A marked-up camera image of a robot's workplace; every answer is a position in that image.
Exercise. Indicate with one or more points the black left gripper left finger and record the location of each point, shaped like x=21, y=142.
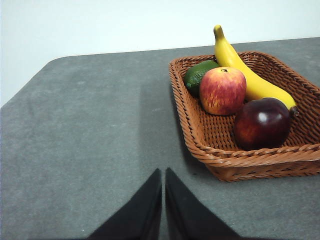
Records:
x=140, y=215

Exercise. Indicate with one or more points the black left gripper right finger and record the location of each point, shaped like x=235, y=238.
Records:
x=187, y=215

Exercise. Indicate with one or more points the dark red plum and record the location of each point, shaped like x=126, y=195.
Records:
x=262, y=125

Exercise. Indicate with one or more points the brown wicker basket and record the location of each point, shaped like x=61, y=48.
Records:
x=217, y=140

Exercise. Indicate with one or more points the red yellow apple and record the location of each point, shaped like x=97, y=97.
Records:
x=222, y=91

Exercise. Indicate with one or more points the yellow banana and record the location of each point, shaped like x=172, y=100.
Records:
x=257, y=82

